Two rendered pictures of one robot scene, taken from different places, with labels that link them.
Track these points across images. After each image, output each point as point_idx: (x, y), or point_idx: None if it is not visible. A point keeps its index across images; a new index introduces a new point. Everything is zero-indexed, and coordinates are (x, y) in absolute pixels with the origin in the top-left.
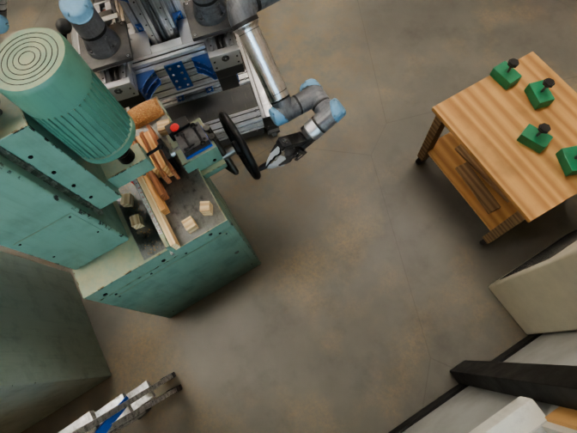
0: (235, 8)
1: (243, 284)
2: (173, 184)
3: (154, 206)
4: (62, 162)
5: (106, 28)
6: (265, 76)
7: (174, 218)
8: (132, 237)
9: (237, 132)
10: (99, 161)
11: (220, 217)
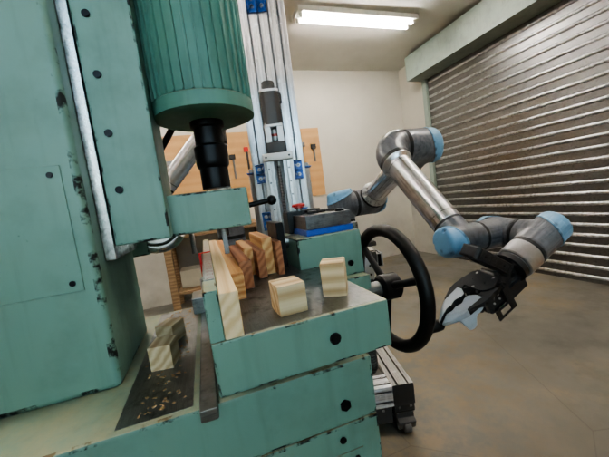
0: (387, 141)
1: None
2: (268, 277)
3: (222, 266)
4: (121, 63)
5: (245, 237)
6: (426, 192)
7: (252, 303)
8: (130, 384)
9: (392, 227)
10: (177, 99)
11: (366, 296)
